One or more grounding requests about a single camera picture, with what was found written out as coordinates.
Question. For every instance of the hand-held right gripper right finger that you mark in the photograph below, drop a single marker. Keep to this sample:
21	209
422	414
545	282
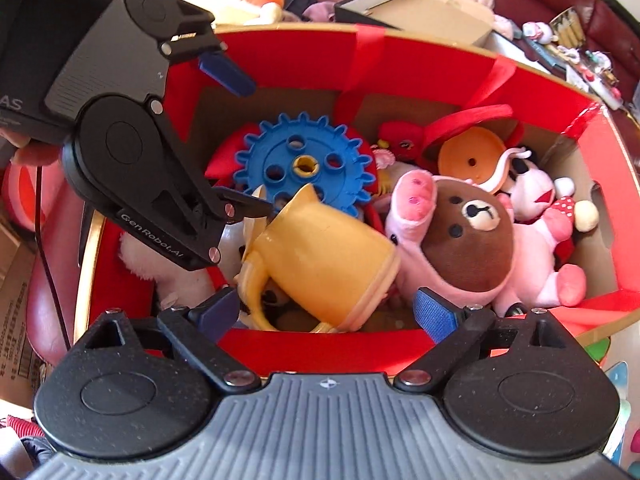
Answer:
435	312

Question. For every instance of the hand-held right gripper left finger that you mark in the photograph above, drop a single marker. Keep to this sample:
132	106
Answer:
220	312

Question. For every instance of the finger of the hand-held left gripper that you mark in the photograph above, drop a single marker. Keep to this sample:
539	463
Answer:
225	72
241	207

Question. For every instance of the red gift box container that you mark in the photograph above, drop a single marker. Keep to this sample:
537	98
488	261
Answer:
300	60

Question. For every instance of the white fluffy plush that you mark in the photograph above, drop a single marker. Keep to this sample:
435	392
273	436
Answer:
150	260

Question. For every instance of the blue plastic gear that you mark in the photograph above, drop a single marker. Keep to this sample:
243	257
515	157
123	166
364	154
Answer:
330	180

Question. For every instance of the beige plastic pitcher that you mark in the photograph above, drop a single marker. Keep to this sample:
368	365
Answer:
325	250

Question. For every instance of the person's left hand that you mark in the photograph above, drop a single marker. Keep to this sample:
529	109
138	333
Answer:
27	154

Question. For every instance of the brown bear plush pink suit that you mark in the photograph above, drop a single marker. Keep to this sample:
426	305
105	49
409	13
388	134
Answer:
470	245

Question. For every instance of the orange plastic disc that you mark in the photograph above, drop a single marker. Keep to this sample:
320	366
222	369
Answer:
470	155

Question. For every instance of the white pink dog plush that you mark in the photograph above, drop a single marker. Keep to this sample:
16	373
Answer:
535	185

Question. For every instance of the red plush toy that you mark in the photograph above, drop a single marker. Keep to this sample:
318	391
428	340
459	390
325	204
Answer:
400	142

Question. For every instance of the brown cardboard carton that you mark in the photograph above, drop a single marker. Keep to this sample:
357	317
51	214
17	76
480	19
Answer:
15	310

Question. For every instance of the open cardboard box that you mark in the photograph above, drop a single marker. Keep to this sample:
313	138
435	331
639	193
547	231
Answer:
430	10

